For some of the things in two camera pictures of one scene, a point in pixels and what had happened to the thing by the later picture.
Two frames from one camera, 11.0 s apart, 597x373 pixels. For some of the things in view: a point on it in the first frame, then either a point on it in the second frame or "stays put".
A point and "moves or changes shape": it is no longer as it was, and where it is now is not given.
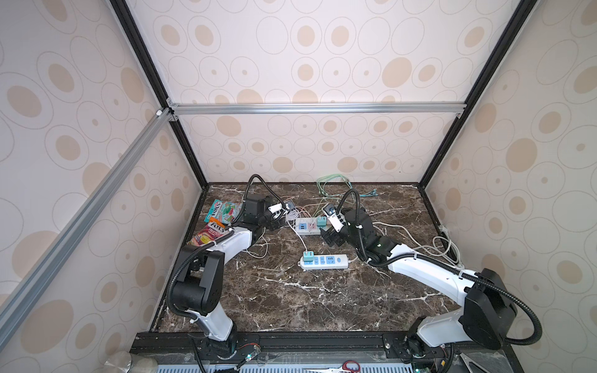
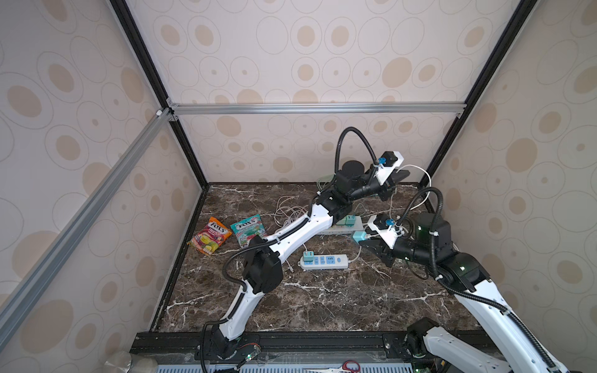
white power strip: [325, 262] stays put
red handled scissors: [343, 368] stays put
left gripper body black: [266, 217] -> [377, 188]
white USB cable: [287, 214] -> [284, 214]
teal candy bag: [223, 212] moves or changes shape
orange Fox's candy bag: [207, 234] stays put
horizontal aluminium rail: [321, 107] stays put
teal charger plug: [308, 256] stays put
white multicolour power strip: [308, 226] moves or changes shape
